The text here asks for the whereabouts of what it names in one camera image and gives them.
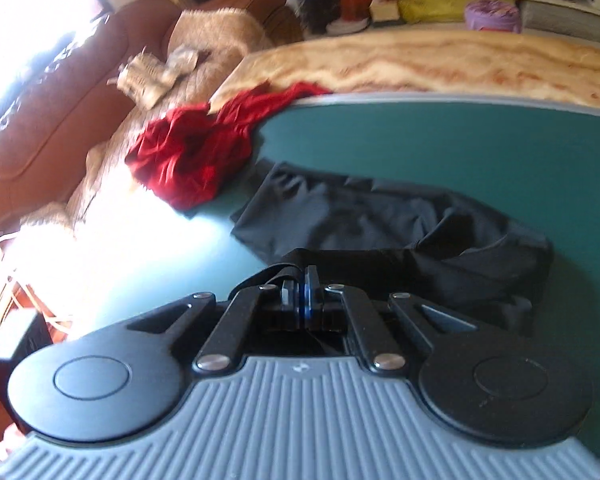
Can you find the brown leather sofa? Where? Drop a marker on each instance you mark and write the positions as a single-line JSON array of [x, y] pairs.
[[45, 139]]

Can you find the cardboard box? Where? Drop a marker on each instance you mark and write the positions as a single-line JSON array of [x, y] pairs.
[[385, 11]]

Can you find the black leggings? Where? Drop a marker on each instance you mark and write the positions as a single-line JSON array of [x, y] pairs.
[[390, 236]]

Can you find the red garment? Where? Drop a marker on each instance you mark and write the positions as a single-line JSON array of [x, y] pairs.
[[187, 155]]

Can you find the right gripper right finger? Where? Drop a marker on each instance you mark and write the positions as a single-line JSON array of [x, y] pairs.
[[322, 310]]

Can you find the beige lace cushion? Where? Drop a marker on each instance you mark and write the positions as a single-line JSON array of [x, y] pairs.
[[227, 28]]

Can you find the purple plastic stool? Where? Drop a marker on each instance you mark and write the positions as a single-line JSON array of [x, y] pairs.
[[493, 15]]

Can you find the black bag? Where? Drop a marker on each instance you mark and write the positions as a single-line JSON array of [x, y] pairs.
[[316, 15]]

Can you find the cream high-top shoe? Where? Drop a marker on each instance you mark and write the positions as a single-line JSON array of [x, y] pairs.
[[182, 61], [144, 79]]

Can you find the yellow bag under cabinet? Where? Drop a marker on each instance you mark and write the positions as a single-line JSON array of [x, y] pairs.
[[432, 11]]

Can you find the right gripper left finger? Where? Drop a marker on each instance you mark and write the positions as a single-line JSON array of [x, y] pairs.
[[278, 299]]

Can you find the grey folded mat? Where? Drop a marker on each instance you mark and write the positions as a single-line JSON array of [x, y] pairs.
[[560, 20]]

